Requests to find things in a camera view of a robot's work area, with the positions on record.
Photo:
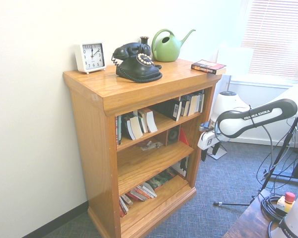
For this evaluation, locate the red folder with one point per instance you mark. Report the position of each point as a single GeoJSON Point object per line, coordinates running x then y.
{"type": "Point", "coordinates": [184, 137]}

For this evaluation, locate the white floor lamp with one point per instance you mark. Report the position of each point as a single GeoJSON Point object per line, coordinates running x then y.
{"type": "Point", "coordinates": [234, 59]}

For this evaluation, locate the Shadow Puppets paperback book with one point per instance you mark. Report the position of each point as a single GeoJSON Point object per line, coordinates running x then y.
{"type": "Point", "coordinates": [208, 66]}

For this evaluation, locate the red black spine book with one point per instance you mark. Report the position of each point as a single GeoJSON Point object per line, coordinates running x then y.
{"type": "Point", "coordinates": [118, 130]}

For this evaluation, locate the red striped paperback book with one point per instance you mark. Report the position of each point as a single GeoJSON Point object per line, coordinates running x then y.
{"type": "Point", "coordinates": [140, 194]}

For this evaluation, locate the black white cover book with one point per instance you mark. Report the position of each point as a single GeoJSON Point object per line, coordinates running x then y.
{"type": "Point", "coordinates": [182, 167]}

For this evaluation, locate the black cover paperback book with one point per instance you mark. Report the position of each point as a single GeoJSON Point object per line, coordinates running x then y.
{"type": "Point", "coordinates": [143, 121]}
{"type": "Point", "coordinates": [134, 129]}

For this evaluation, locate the green watering can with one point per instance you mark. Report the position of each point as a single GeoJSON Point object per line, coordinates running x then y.
{"type": "Point", "coordinates": [165, 50]}

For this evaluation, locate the white square alarm clock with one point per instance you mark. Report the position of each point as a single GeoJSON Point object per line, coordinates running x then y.
{"type": "Point", "coordinates": [92, 55]}

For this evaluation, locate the black vase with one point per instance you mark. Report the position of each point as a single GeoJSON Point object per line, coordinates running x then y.
{"type": "Point", "coordinates": [144, 41]}

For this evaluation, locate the dark spine paperback book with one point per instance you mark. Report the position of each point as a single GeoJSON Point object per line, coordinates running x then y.
{"type": "Point", "coordinates": [201, 101]}

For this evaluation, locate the blue white paperback book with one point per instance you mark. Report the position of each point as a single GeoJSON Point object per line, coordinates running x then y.
{"type": "Point", "coordinates": [184, 105]}

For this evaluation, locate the black camera tripod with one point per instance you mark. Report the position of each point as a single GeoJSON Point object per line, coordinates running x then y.
{"type": "Point", "coordinates": [280, 153]}

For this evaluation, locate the black rotary telephone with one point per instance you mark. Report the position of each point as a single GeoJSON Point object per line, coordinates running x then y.
{"type": "Point", "coordinates": [136, 68]}

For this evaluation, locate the small wooden table corner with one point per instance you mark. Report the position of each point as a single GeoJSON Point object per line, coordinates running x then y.
{"type": "Point", "coordinates": [248, 223]}

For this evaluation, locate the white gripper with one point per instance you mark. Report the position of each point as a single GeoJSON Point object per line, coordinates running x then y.
{"type": "Point", "coordinates": [208, 140]}

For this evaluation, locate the cream pages paperback book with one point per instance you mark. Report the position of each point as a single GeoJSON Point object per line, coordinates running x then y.
{"type": "Point", "coordinates": [193, 104]}

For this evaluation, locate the white red cover book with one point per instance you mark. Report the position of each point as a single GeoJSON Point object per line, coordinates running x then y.
{"type": "Point", "coordinates": [124, 205]}

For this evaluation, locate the wooden box speaker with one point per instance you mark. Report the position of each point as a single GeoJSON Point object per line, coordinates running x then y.
{"type": "Point", "coordinates": [173, 135]}

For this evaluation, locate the white cover paperback book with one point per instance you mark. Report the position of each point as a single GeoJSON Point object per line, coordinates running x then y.
{"type": "Point", "coordinates": [152, 121]}

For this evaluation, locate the dark green magazine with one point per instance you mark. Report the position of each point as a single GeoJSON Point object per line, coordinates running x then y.
{"type": "Point", "coordinates": [161, 179]}

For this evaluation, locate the wooden bookshelf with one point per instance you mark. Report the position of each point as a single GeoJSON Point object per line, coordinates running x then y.
{"type": "Point", "coordinates": [89, 148]}

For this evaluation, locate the white window blinds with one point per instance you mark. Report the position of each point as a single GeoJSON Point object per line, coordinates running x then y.
{"type": "Point", "coordinates": [275, 37]}

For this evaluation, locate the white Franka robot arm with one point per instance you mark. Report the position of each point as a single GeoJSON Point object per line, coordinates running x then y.
{"type": "Point", "coordinates": [263, 114]}

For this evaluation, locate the small paper clutter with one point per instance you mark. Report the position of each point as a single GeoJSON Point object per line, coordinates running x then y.
{"type": "Point", "coordinates": [150, 145]}

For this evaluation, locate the large black book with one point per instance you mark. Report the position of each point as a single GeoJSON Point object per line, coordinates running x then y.
{"type": "Point", "coordinates": [166, 109]}

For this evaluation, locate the yellow red emergency stop button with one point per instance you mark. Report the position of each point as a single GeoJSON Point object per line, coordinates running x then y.
{"type": "Point", "coordinates": [286, 202]}

